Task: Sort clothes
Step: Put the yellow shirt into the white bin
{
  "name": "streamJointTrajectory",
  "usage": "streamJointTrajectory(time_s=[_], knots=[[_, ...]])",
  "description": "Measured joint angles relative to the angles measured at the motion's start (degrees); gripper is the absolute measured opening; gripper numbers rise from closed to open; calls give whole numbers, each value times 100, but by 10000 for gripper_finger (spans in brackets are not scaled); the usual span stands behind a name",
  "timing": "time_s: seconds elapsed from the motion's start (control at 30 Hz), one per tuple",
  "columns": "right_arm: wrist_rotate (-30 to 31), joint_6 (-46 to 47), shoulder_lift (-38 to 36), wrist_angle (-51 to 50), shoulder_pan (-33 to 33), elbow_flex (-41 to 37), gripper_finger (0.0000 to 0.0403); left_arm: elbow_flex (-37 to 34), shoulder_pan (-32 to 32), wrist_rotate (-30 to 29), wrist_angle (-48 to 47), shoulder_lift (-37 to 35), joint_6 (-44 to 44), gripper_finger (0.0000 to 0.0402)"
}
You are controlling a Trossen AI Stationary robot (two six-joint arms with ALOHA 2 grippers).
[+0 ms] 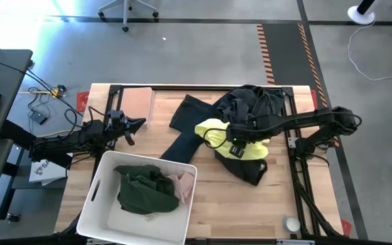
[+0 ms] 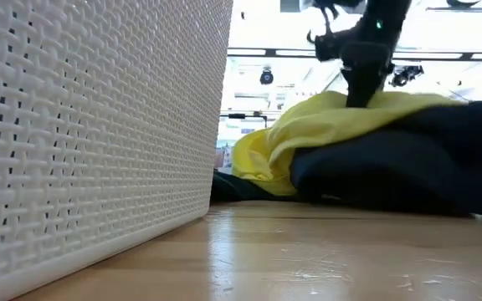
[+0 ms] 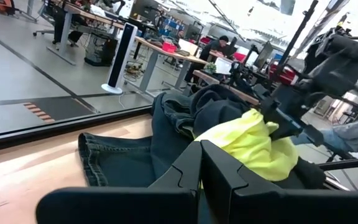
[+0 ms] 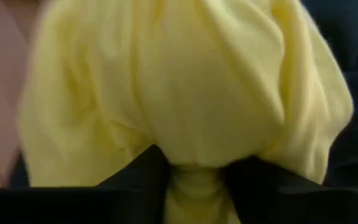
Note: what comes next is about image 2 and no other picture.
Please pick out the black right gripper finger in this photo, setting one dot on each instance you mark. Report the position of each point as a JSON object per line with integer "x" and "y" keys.
{"x": 360, "y": 92}

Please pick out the yellow garment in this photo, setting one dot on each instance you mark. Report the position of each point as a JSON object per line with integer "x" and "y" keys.
{"x": 308, "y": 125}

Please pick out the black garment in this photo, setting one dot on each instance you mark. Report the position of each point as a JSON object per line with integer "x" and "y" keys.
{"x": 412, "y": 167}

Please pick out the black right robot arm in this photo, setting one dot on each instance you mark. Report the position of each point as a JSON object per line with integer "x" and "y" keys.
{"x": 385, "y": 16}

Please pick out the white woven plastic basket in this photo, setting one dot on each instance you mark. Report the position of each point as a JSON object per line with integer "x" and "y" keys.
{"x": 98, "y": 125}

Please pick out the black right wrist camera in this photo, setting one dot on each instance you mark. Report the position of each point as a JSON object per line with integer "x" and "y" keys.
{"x": 326, "y": 46}

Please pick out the black hanging camera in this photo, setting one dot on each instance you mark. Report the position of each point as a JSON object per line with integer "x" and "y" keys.
{"x": 406, "y": 74}

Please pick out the black overhead frame bar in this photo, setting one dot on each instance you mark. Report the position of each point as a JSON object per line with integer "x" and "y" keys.
{"x": 274, "y": 53}

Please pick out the black ceiling dome camera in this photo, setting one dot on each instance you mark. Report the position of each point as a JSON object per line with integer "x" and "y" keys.
{"x": 266, "y": 77}

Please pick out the black ceiling rail fixture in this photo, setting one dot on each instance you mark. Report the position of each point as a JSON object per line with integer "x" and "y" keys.
{"x": 460, "y": 8}

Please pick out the black station frame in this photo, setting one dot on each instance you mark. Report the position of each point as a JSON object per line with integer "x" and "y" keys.
{"x": 245, "y": 115}

